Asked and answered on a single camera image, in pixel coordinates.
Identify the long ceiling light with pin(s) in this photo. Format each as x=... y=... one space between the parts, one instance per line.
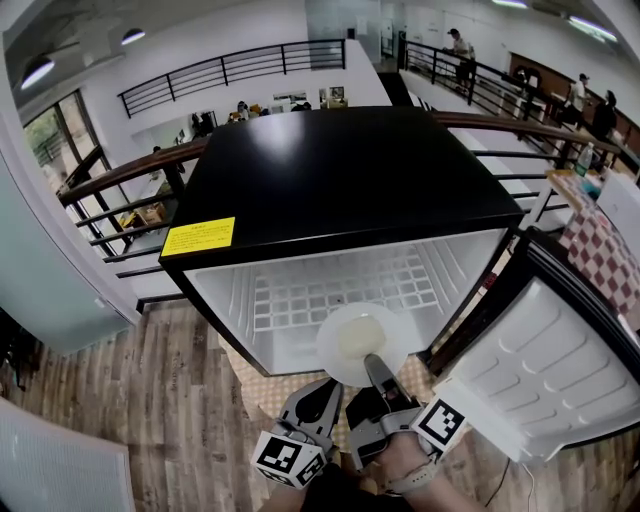
x=510 y=3
x=592 y=27

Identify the pale green cabinet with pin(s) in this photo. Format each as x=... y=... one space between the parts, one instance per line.
x=40 y=280

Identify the white box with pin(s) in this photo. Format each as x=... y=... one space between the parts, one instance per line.
x=622 y=200

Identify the black metal walkway railing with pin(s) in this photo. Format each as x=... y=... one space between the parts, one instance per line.
x=434 y=65

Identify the black mini fridge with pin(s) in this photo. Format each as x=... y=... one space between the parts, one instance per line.
x=340 y=175

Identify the beige wrist watch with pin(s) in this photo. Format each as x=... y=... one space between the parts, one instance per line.
x=417 y=477

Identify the yellow warning sticker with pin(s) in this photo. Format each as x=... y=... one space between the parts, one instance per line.
x=200 y=236

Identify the round ceiling lamp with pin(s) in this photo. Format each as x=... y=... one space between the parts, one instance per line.
x=132 y=36
x=37 y=72

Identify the cardboard box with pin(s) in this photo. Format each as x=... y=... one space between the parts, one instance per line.
x=151 y=214

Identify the black metal balcony railing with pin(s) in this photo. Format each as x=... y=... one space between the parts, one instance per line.
x=224 y=70

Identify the white round plate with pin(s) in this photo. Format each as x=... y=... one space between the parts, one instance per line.
x=340 y=367

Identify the black framed window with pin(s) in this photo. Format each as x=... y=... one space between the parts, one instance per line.
x=65 y=130

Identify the person's black clothing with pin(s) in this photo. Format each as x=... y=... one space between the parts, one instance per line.
x=340 y=492

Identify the white ribbed panel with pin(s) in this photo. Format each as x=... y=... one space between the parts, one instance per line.
x=55 y=465

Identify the red checkered tablecloth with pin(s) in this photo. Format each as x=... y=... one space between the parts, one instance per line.
x=605 y=260

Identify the green plastic bottle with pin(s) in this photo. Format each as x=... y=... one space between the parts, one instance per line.
x=585 y=160

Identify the tan woven round mat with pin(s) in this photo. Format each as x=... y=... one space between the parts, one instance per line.
x=260 y=390

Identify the white-lined fridge door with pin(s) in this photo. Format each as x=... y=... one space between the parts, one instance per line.
x=540 y=360

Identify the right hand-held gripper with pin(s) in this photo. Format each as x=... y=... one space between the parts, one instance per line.
x=390 y=420

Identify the pale bun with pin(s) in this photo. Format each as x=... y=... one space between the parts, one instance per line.
x=361 y=337

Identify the person's right hand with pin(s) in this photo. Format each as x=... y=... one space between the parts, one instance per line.
x=402 y=455

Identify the person's right forearm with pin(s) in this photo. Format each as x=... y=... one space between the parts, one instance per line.
x=445 y=497

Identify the wooden board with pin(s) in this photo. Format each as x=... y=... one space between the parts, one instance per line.
x=570 y=187

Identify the wooden handrail balustrade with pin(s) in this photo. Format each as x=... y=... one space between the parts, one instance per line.
x=125 y=172

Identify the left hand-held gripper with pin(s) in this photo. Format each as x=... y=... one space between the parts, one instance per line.
x=300 y=440

